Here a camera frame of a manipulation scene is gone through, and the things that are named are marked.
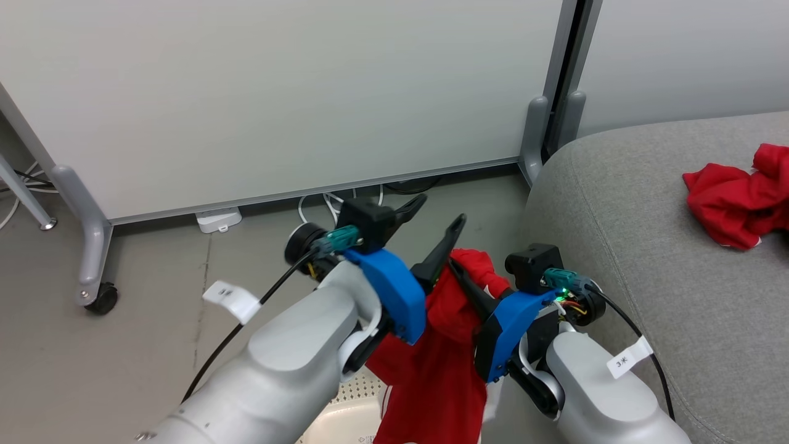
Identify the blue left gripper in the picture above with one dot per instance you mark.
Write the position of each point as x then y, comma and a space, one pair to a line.
397, 296

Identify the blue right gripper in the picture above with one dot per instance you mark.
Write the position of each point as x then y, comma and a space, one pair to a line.
505, 327

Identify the red garment white collar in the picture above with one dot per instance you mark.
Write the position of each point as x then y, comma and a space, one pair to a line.
444, 370

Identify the red garment white side stripe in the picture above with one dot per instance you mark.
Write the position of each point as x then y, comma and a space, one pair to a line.
733, 203

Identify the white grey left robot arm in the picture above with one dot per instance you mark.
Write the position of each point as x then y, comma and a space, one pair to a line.
290, 364

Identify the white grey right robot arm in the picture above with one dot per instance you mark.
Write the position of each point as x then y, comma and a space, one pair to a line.
592, 394

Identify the grey fabric sofa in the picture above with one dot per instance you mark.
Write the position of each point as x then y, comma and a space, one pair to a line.
647, 234

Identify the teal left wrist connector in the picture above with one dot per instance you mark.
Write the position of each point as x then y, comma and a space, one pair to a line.
339, 239

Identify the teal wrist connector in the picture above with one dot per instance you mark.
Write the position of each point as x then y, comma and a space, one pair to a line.
339, 239
560, 279

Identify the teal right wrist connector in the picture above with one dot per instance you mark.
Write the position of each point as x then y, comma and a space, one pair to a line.
560, 279

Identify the cream perforated laundry basket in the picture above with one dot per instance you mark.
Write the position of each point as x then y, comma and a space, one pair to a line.
345, 413

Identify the wide white partition panel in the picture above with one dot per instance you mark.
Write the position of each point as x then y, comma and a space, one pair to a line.
277, 92

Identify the narrow white partition panel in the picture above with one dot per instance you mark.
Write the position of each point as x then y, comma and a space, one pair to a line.
684, 55

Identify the black caster wheel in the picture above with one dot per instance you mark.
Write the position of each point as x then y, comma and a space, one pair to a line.
103, 299

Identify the grey partition foot with caster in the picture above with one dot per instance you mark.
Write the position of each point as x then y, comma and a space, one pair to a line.
92, 234

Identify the grey metal table leg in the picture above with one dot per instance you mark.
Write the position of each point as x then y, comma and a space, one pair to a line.
24, 194

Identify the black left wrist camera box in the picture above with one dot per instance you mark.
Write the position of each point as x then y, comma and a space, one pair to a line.
367, 222

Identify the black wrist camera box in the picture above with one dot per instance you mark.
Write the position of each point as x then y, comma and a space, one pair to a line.
367, 222
533, 265

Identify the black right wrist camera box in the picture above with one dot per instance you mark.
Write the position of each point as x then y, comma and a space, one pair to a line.
533, 265

